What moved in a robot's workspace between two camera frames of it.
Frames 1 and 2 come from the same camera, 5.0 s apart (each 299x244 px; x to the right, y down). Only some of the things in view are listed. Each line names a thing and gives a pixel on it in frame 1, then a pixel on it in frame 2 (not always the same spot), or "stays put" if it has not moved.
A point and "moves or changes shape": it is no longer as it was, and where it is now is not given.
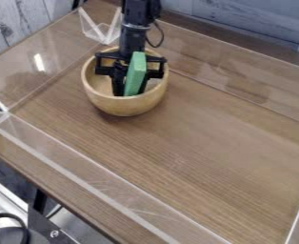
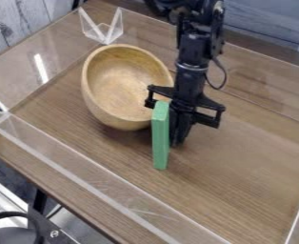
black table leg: (40, 201) stays put
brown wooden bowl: (122, 105) moves or changes shape
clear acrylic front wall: (51, 195) stays put
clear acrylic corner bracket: (103, 32) stays put
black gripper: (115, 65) -> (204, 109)
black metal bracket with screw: (40, 224) stays put
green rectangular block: (136, 73) -> (160, 133)
